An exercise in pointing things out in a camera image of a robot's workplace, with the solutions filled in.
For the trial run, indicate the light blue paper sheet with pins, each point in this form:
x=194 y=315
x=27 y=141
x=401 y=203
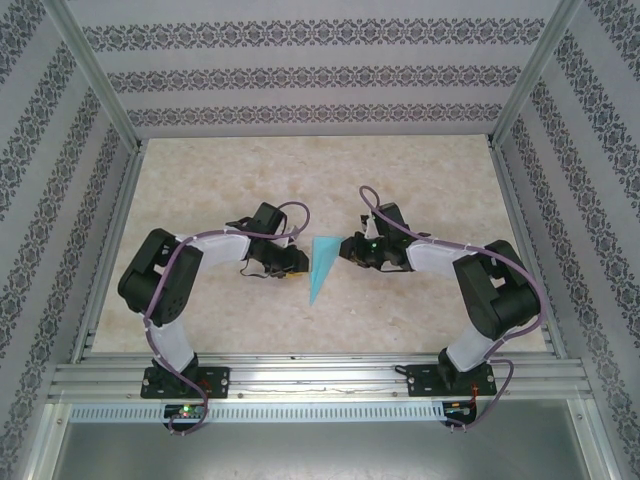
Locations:
x=320 y=265

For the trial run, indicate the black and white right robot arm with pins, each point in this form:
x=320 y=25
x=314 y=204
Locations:
x=500 y=295

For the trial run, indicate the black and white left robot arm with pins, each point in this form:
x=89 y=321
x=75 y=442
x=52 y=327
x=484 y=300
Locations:
x=155 y=275

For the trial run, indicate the small circuit board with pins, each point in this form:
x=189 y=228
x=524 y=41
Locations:
x=186 y=411
x=460 y=409

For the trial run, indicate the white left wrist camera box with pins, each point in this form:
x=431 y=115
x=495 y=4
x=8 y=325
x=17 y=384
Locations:
x=290 y=240

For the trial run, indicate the long aluminium mounting rail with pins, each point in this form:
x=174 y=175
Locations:
x=320 y=375

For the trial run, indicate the aluminium side rail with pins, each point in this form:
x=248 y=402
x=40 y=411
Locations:
x=511 y=200
x=120 y=200

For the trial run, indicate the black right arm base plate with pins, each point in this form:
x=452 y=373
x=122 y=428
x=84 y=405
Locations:
x=422 y=382

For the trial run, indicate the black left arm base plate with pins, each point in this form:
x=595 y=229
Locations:
x=215 y=382

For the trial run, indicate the aluminium frame post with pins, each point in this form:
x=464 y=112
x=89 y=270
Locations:
x=98 y=75
x=530 y=75

